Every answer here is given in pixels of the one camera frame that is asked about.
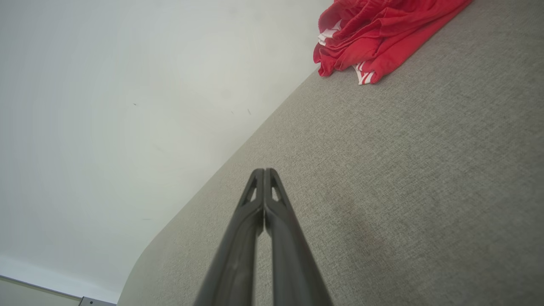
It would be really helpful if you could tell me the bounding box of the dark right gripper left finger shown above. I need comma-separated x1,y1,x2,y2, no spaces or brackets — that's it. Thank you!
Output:
194,168,265,306

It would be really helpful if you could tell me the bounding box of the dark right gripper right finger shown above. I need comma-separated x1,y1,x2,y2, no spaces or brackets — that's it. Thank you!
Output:
264,168,334,306

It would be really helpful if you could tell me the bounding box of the red white striped jersey garment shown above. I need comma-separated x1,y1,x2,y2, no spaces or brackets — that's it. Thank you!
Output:
313,0,473,86

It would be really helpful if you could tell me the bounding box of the grey fabric sofa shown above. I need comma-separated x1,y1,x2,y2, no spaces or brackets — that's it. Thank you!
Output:
117,0,544,306

